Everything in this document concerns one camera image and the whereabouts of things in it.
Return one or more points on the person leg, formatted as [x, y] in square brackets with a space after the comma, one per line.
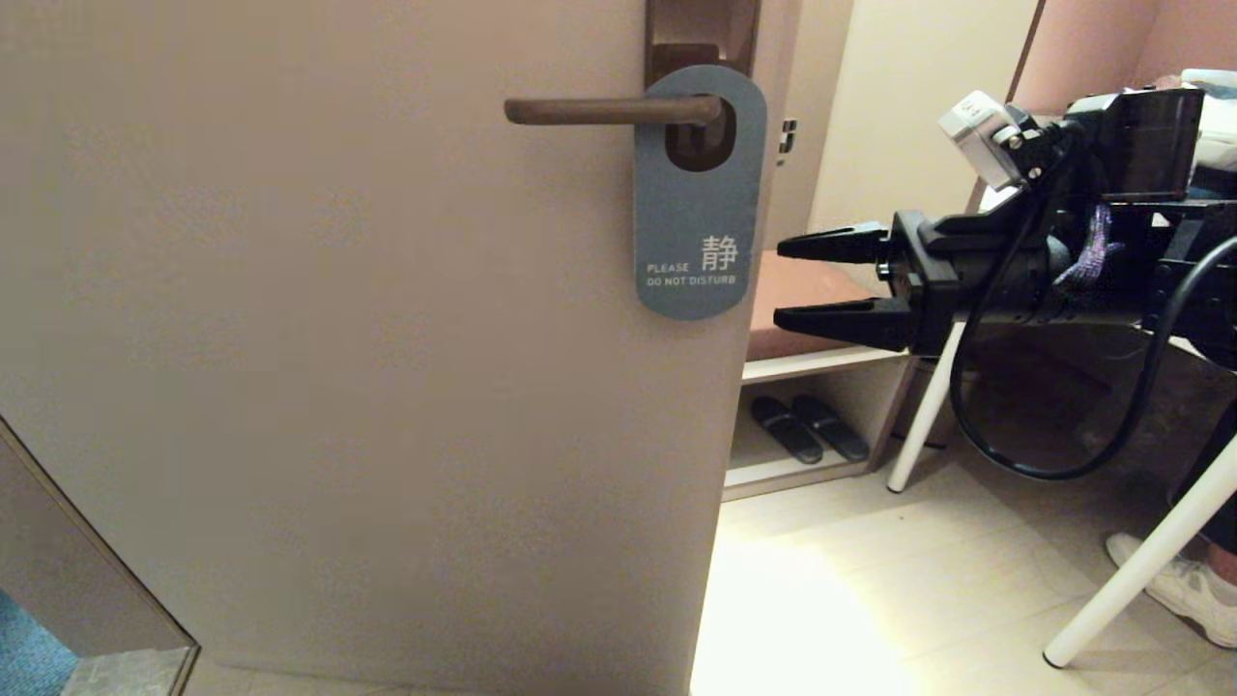
[1220, 512]

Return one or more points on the cream shelf cabinet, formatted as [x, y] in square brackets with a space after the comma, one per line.
[899, 97]

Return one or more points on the white sneaker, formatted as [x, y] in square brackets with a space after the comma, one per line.
[1184, 592]

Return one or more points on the beige trash bin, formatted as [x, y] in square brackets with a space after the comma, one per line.
[933, 406]

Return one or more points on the beige door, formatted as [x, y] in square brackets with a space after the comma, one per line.
[290, 338]

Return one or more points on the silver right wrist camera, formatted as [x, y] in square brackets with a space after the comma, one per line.
[981, 135]

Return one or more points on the white round table leg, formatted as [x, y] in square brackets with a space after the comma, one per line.
[1140, 570]
[923, 416]

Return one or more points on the dark grey slipper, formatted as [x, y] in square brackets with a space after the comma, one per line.
[785, 432]
[831, 428]

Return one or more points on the white plastic bag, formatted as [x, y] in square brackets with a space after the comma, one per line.
[1218, 126]

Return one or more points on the white door hanger sign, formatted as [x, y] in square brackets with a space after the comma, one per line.
[696, 222]

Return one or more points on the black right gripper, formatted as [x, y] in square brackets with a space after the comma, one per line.
[928, 280]

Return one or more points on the terracotta seat cushion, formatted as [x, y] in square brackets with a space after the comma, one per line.
[821, 285]

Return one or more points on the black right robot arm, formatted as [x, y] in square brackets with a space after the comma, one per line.
[1140, 145]

